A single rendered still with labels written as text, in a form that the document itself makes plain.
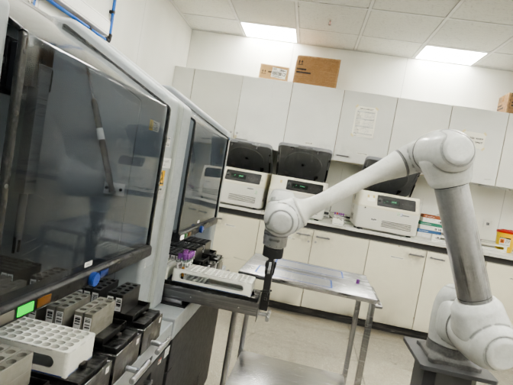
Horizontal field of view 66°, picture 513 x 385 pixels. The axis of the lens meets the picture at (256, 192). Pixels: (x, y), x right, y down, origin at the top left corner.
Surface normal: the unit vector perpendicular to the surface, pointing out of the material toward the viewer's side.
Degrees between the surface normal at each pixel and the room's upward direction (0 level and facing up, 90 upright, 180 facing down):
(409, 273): 90
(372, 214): 90
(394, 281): 90
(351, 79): 90
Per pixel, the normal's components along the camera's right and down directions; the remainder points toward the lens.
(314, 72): -0.15, 0.03
